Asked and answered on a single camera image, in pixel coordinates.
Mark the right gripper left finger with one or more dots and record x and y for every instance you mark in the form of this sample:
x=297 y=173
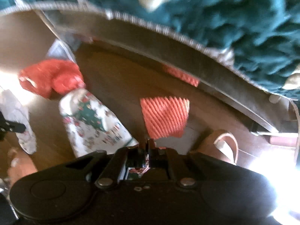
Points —
x=118 y=165

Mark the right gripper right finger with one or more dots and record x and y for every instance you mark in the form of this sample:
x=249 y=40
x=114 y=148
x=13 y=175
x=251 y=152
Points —
x=171 y=162

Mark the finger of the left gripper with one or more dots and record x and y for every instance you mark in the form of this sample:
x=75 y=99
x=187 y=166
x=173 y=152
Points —
x=9 y=126

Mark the red plastic bag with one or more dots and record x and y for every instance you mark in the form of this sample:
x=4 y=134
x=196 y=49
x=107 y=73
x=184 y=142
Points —
x=59 y=75

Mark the white patterned paper scrap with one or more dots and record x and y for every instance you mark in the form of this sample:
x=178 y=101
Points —
x=15 y=119

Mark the left foot in slipper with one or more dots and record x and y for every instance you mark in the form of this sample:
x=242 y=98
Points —
x=20 y=165

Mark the foot in slipper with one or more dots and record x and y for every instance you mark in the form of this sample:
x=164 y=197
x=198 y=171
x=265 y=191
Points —
x=20 y=165
x=221 y=145

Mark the christmas pattern wrapping paper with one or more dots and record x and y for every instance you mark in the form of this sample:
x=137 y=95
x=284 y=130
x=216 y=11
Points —
x=92 y=126

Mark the right foot in slipper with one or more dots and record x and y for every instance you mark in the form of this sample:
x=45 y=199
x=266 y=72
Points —
x=221 y=145

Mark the orange foam net under bed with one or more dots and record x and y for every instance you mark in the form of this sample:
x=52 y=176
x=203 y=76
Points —
x=177 y=73

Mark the teal and cream shaggy rug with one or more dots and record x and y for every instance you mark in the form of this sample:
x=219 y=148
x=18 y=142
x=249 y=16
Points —
x=258 y=38

